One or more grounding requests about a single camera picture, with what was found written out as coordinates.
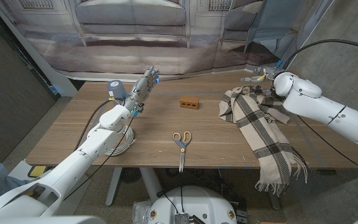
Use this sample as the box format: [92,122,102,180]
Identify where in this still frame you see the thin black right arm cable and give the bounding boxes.
[296,114,358,178]

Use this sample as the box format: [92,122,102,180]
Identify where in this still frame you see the brown brick block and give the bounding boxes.
[179,96,200,110]

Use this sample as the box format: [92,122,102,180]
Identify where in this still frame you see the printed living room backdrop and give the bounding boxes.
[0,0,335,83]

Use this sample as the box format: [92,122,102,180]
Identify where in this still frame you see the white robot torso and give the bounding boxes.
[147,185,238,224]

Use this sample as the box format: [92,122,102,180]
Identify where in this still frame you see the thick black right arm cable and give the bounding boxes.
[282,39,358,71]

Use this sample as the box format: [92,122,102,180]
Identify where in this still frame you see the cream plaid fringed scarf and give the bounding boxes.
[218,85,310,197]

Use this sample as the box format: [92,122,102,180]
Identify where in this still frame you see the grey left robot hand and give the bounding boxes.
[123,65,160,113]

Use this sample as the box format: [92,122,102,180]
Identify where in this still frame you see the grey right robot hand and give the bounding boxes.
[240,65,284,83]

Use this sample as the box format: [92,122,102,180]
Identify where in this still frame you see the dark round floor fan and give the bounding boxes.
[119,167,143,185]

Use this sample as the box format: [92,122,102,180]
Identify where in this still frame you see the clear plastic bag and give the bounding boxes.
[131,200,152,224]

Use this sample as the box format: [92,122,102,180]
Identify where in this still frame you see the white coiled cable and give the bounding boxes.
[103,126,136,157]

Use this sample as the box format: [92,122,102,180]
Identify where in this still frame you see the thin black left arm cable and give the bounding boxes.
[63,116,135,200]

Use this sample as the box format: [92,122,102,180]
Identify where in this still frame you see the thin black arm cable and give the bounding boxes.
[63,116,135,200]
[296,114,358,178]

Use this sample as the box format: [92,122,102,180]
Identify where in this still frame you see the white slanted post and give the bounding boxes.
[0,0,78,98]

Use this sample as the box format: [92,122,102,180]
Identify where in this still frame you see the scissors with tan handles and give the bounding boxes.
[172,131,192,174]

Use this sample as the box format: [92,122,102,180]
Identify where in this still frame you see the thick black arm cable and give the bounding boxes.
[282,39,358,71]
[74,98,117,151]

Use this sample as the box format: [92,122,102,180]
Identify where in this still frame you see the white table leg frame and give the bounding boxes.
[105,167,163,207]

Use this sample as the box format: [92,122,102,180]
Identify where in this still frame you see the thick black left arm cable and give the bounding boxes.
[74,98,117,151]

